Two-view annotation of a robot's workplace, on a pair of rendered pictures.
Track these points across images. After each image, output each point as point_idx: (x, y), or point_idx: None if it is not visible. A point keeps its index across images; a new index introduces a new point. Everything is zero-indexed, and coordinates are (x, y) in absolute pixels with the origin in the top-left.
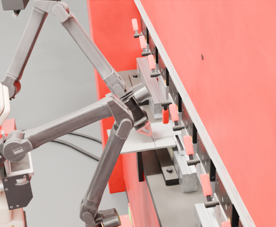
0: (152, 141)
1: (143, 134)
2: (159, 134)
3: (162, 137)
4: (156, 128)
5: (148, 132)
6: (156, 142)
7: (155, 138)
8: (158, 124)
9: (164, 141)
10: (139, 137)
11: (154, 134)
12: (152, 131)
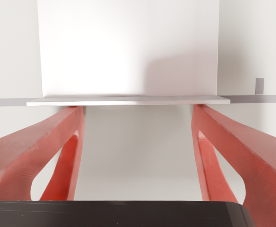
0: (258, 108)
1: (142, 162)
2: (176, 27)
3: (223, 17)
4: (69, 40)
5: (111, 120)
6: None
7: (227, 75)
8: (9, 7)
9: None
10: (166, 198)
11: (172, 72)
12: (185, 99)
